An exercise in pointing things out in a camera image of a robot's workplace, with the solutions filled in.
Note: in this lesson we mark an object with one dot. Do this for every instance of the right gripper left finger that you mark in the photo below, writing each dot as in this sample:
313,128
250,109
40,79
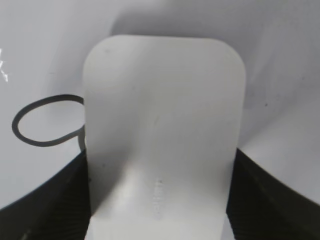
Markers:
59,209

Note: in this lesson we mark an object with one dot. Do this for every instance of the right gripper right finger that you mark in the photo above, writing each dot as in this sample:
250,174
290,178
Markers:
260,207

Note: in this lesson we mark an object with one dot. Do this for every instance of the white whiteboard eraser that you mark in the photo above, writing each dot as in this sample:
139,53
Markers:
162,123

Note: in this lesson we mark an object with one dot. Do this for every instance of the aluminium framed whiteboard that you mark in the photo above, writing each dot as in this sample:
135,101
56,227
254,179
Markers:
43,44

